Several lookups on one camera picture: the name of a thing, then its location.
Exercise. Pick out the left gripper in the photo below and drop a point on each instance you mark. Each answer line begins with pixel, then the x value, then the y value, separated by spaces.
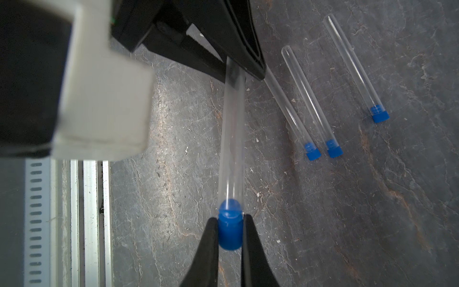
pixel 161 27

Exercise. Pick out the blue stopper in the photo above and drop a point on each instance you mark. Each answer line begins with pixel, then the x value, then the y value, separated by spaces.
pixel 333 148
pixel 230 225
pixel 379 114
pixel 312 152

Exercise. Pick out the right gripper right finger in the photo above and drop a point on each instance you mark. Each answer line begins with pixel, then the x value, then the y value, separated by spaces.
pixel 255 269

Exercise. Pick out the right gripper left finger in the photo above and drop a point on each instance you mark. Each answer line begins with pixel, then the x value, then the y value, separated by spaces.
pixel 203 271

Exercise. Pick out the clear test tube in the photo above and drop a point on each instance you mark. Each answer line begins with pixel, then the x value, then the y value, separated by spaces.
pixel 319 120
pixel 286 107
pixel 231 187
pixel 354 66

